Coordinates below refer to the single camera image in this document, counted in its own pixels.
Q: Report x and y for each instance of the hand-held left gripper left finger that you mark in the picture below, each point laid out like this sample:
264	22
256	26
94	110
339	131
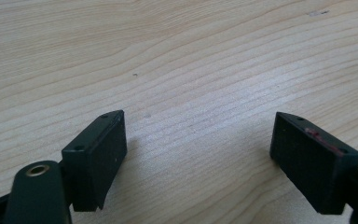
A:
94	161

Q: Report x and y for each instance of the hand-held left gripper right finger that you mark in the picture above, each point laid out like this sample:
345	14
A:
310	168

